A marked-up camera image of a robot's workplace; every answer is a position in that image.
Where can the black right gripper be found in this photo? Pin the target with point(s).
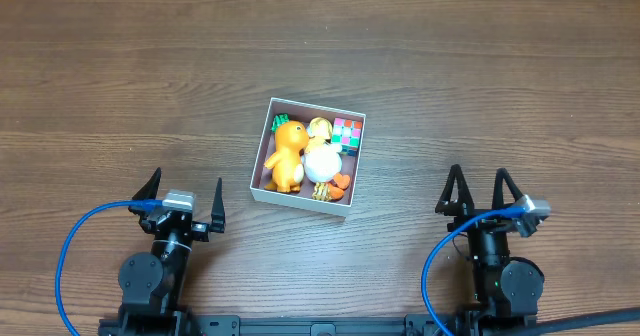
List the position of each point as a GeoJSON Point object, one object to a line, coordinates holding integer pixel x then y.
{"type": "Point", "coordinates": [484, 219]}

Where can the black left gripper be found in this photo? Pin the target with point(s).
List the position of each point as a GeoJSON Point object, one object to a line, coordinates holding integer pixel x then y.
{"type": "Point", "coordinates": [176, 221]}

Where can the orange toy dinosaur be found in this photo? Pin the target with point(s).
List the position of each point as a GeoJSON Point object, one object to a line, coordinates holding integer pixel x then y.
{"type": "Point", "coordinates": [291, 138]}

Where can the green round disc toy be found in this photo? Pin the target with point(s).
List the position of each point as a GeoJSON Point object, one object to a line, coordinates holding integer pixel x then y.
{"type": "Point", "coordinates": [279, 120]}

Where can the yellow round disc toy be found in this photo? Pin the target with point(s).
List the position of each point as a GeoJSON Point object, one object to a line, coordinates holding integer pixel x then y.
{"type": "Point", "coordinates": [322, 192]}

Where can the multicoloured puzzle cube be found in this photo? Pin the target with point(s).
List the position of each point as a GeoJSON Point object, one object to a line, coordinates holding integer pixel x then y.
{"type": "Point", "coordinates": [346, 136]}

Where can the white plush duck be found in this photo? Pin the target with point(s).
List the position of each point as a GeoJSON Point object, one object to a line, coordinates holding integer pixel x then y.
{"type": "Point", "coordinates": [321, 161]}

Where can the white box pink interior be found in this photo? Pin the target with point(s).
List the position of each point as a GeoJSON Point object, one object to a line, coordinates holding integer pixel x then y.
{"type": "Point", "coordinates": [304, 113]}

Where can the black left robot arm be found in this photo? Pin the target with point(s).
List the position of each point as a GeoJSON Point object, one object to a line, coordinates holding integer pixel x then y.
{"type": "Point", "coordinates": [152, 282]}

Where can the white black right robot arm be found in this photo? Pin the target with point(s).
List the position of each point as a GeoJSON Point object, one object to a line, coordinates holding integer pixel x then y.
{"type": "Point", "coordinates": [507, 288]}

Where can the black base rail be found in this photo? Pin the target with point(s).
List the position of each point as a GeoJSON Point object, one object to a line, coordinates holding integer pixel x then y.
{"type": "Point", "coordinates": [231, 325]}

